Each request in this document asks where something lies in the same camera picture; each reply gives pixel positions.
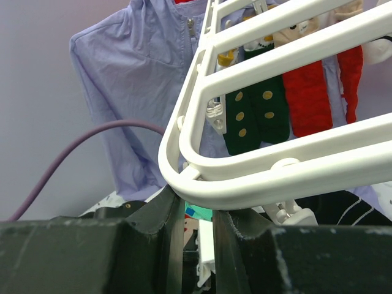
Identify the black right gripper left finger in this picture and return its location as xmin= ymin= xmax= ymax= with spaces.
xmin=1 ymin=187 xmax=184 ymax=293

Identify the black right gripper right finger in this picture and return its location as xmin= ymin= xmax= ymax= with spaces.
xmin=213 ymin=209 xmax=391 ymax=293

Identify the white hanger clip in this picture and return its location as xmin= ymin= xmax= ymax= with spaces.
xmin=196 ymin=220 xmax=216 ymax=288
xmin=262 ymin=200 xmax=318 ymax=226

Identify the black white striped sock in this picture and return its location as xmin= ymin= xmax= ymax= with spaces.
xmin=296 ymin=190 xmax=391 ymax=226

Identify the white clip sock hanger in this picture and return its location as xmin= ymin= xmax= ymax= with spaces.
xmin=157 ymin=0 xmax=392 ymax=212

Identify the mint green sock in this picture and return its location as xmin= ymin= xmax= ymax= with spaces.
xmin=184 ymin=202 xmax=213 ymax=222

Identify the dark green dotted sock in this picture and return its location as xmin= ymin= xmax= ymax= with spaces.
xmin=217 ymin=33 xmax=290 ymax=157

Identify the red hanging sock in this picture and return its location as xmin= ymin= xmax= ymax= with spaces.
xmin=282 ymin=46 xmax=364 ymax=137

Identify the lavender hanging shirt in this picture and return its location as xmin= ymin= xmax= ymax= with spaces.
xmin=69 ymin=0 xmax=392 ymax=221

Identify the white black-striped hanging sock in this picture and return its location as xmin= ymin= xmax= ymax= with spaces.
xmin=362 ymin=34 xmax=392 ymax=64

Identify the red hanging garment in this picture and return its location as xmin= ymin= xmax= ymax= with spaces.
xmin=174 ymin=0 xmax=194 ymax=4

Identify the beige cat-face sock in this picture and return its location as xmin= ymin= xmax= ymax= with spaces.
xmin=272 ymin=0 xmax=363 ymax=48

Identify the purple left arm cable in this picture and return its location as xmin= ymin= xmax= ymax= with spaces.
xmin=7 ymin=119 xmax=166 ymax=222

